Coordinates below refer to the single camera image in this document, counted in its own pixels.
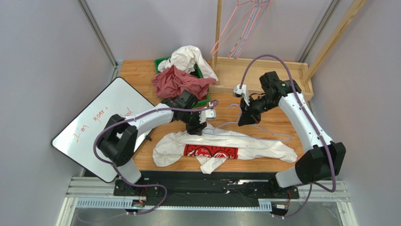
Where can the left aluminium corner profile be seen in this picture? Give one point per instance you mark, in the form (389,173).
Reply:
(97,31)

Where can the wooden rack left post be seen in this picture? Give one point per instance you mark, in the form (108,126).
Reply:
(214,51)

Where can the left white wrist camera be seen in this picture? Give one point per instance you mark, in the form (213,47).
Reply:
(207,114)

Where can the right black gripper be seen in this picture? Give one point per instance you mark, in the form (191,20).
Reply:
(248,113)

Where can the wooden rack right post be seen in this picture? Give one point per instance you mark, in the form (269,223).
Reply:
(345,21)

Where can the dusty pink t-shirt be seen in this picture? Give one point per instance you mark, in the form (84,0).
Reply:
(172,82)

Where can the wooden rack base tray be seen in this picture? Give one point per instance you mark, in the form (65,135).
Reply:
(230,72)

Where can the aluminium corner profile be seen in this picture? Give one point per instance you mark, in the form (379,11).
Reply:
(97,31)
(319,30)

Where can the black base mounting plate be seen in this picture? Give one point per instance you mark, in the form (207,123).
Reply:
(195,189)

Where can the white whiteboard black frame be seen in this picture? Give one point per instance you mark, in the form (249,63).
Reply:
(77,138)

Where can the aluminium frame rail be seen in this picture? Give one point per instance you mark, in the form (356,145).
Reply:
(90,201)

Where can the white t-shirt blue print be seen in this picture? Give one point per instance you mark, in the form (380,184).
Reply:
(185,58)

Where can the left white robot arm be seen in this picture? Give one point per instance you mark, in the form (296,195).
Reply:
(116,144)

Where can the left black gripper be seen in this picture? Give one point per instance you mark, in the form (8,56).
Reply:
(197,128)

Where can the white t-shirt red print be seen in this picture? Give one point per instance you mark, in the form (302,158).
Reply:
(214,146)

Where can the right aluminium corner profile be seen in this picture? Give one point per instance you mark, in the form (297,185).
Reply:
(319,30)

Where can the wooden rack post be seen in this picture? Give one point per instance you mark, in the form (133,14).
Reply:
(345,21)
(214,51)

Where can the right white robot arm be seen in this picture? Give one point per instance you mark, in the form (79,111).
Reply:
(323,157)

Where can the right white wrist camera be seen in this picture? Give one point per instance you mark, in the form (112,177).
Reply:
(242,91)

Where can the green plastic bin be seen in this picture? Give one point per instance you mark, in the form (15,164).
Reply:
(197,72)

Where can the light blue wire hanger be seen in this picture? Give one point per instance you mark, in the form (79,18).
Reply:
(254,16)

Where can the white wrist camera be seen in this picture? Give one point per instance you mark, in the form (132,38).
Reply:
(207,114)
(242,91)

